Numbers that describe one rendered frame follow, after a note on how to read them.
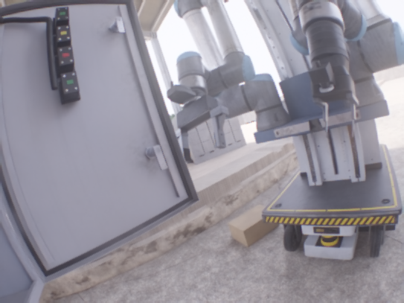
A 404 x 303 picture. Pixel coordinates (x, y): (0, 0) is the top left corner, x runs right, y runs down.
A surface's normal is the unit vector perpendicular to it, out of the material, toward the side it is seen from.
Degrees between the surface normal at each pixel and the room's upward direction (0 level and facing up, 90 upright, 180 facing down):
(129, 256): 89
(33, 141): 90
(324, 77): 108
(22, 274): 90
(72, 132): 90
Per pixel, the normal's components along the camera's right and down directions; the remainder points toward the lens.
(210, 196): 0.49, -0.07
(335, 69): -0.83, -0.14
